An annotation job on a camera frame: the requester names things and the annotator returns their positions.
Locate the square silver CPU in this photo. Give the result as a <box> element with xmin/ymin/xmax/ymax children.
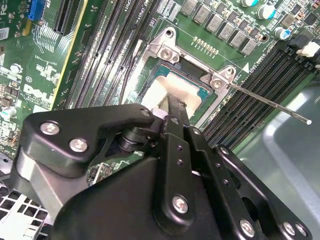
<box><xmin>139</xmin><ymin>63</ymin><xmax>210</xmax><ymax>120</ymax></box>

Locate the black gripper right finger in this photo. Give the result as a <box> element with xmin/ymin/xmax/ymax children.
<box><xmin>178</xmin><ymin>99</ymin><xmax>314</xmax><ymax>240</ymax></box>

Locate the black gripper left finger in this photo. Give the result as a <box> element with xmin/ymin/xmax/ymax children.
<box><xmin>9</xmin><ymin>93</ymin><xmax>199</xmax><ymax>235</ymax></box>

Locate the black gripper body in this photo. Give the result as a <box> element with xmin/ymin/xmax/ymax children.
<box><xmin>51</xmin><ymin>154</ymin><xmax>283</xmax><ymax>240</ymax></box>

